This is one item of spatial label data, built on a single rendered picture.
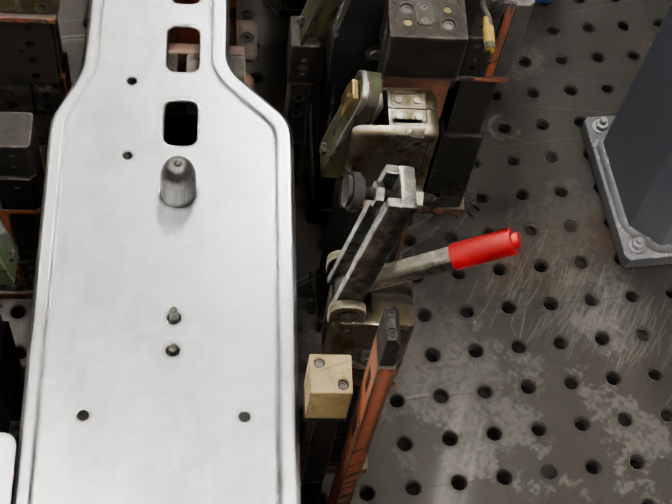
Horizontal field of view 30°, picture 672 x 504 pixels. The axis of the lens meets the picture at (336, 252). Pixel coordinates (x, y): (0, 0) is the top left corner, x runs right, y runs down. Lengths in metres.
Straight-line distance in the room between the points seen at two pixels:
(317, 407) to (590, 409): 0.50
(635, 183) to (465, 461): 0.38
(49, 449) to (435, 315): 0.56
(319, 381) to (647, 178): 0.60
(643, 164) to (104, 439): 0.73
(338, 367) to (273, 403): 0.08
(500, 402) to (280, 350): 0.41
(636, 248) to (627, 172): 0.09
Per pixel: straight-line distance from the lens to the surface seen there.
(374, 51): 1.21
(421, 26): 1.11
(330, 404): 1.00
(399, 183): 0.90
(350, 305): 1.00
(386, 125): 1.10
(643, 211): 1.49
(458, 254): 0.98
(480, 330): 1.44
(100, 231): 1.11
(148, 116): 1.18
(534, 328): 1.45
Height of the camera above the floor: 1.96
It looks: 60 degrees down
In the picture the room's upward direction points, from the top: 11 degrees clockwise
